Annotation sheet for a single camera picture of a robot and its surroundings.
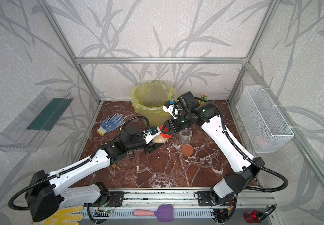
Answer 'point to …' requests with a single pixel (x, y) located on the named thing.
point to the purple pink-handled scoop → (165, 213)
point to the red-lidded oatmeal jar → (162, 138)
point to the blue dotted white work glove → (109, 124)
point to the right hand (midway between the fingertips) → (165, 128)
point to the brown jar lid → (187, 150)
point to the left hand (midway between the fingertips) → (160, 139)
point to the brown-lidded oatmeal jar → (185, 136)
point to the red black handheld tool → (255, 216)
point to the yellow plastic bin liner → (149, 98)
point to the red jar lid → (164, 135)
